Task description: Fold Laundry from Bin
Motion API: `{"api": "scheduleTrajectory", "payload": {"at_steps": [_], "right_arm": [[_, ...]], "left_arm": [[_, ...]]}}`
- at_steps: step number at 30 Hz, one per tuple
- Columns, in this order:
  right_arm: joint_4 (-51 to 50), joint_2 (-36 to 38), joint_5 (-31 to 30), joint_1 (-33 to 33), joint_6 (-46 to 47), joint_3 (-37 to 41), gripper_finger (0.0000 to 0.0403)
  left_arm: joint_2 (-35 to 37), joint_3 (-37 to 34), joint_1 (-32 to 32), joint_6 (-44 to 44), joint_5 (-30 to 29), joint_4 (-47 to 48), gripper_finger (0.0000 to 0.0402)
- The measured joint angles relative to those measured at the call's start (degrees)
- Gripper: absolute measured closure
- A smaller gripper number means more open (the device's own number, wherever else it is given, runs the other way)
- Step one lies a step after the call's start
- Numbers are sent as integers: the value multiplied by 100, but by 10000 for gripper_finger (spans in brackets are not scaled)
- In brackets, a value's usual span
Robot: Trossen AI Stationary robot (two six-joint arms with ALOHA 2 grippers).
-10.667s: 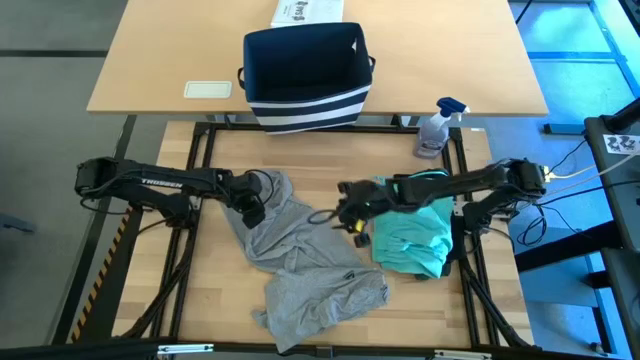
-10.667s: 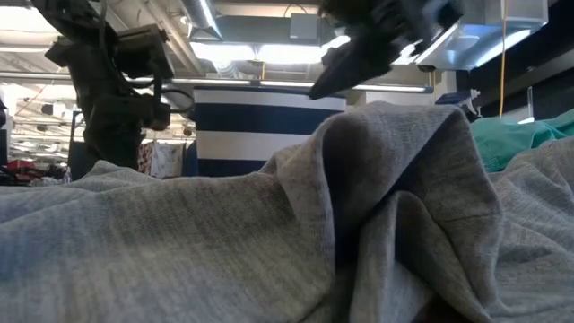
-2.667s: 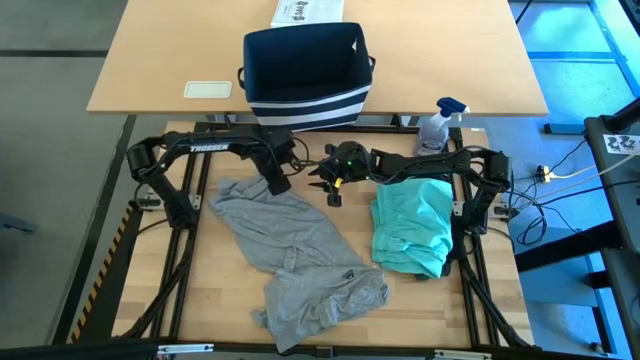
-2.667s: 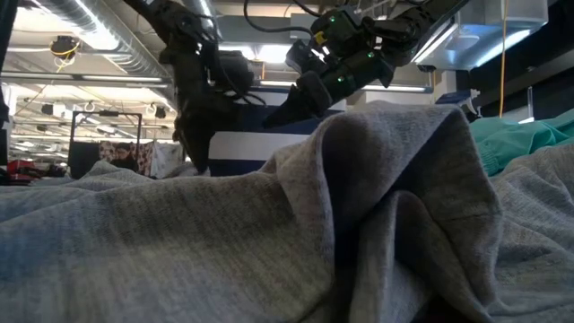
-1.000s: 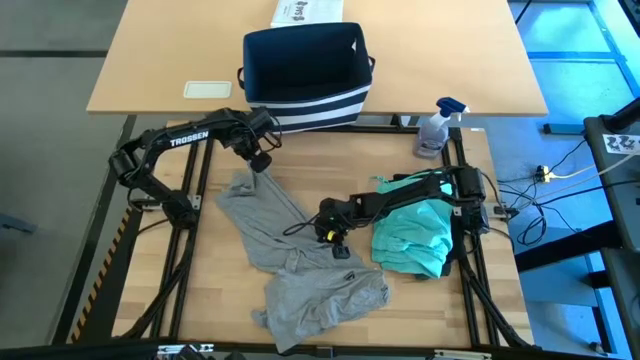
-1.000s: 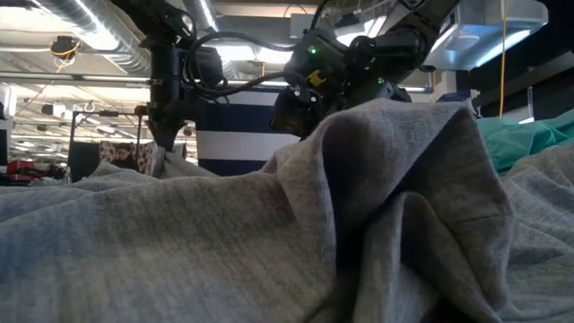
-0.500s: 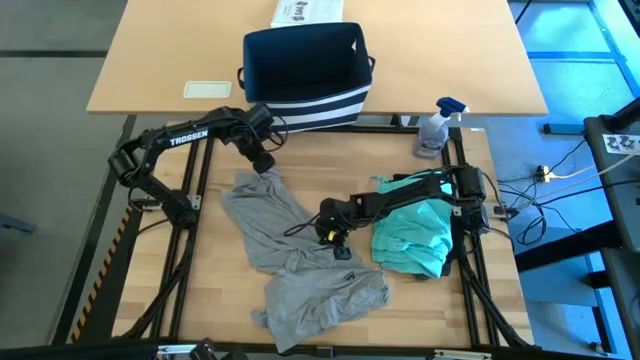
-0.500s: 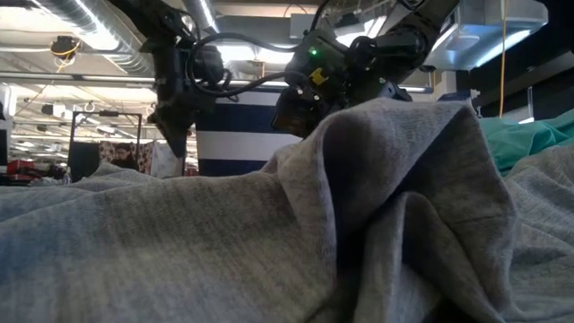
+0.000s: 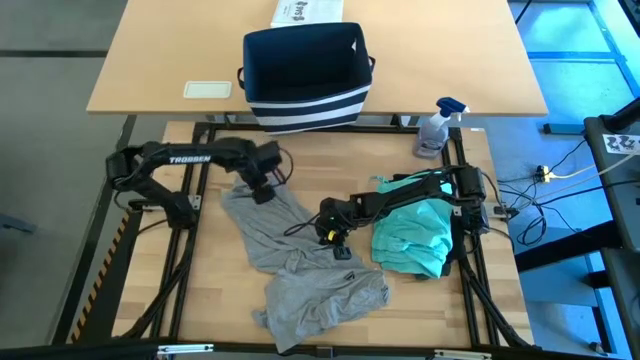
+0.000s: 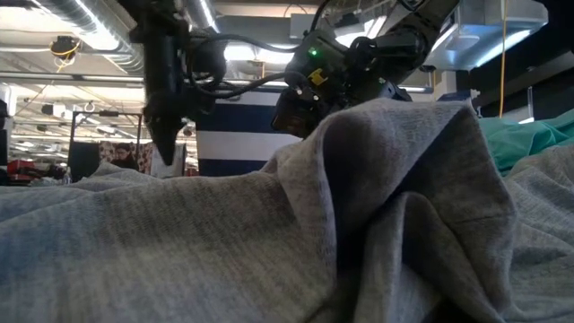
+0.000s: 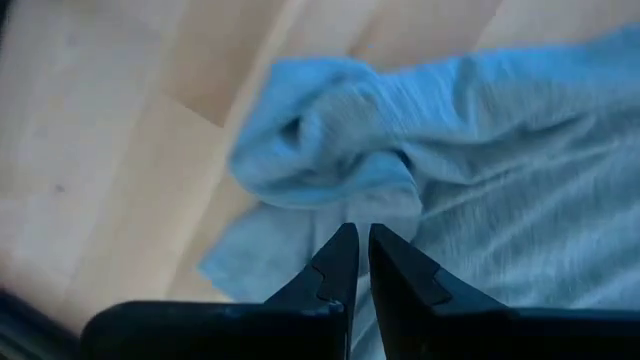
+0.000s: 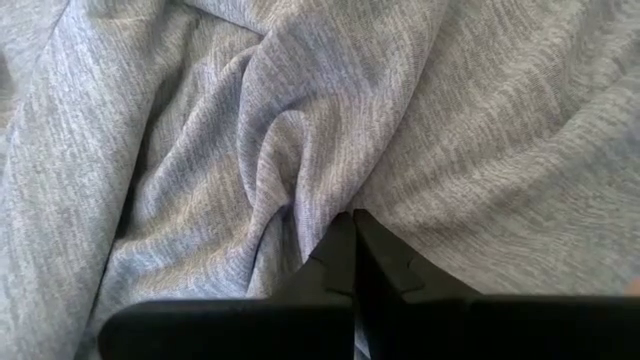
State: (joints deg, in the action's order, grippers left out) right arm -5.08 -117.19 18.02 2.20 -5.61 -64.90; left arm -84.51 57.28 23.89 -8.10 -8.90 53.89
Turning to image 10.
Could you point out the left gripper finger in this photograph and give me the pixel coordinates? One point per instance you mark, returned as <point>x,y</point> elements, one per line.
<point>163,139</point>

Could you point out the navy white striped fabric bin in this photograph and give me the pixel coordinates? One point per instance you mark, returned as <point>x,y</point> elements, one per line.
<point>237,139</point>

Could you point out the grey garment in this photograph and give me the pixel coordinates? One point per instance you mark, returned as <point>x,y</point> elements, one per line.
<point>269,233</point>

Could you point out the teal garment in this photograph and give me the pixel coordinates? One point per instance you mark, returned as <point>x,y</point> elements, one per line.
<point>520,139</point>

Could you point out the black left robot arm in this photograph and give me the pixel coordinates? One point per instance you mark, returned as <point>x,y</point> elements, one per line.
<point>152,13</point>

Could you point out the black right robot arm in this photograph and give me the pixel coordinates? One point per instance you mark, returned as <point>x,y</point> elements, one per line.
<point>417,27</point>

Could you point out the person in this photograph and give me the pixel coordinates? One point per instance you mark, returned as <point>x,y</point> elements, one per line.
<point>124,157</point>

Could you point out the grey ceiling unit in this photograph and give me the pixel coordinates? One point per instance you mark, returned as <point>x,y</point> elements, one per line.
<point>299,20</point>

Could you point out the bright ceiling light panel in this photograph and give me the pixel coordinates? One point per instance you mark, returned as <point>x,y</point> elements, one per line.
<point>251,53</point>

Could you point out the black background robot station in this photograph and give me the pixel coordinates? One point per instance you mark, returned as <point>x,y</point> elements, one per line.
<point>85,157</point>

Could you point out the red container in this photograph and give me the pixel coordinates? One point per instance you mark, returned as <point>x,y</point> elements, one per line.
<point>22,170</point>

